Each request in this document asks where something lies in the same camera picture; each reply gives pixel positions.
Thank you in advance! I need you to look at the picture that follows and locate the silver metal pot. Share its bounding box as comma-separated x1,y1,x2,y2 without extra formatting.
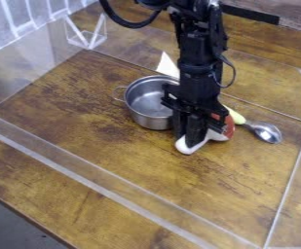
112,75,178,130

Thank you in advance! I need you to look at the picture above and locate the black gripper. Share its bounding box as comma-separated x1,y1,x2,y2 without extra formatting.
161,83,227,148

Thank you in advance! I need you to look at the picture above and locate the black bar in background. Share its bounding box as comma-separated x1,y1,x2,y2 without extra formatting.
223,4,279,25

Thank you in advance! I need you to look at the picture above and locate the green handled metal spoon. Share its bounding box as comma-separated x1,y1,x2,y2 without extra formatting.
226,107,282,144

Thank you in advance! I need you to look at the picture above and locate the clear acrylic enclosure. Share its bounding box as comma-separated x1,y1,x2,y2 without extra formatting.
0,0,301,249

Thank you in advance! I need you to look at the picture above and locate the white red plush mushroom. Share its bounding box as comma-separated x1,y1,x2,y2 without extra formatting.
175,115,234,155

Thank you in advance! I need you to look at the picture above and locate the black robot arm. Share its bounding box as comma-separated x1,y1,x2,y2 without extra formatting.
135,0,228,149

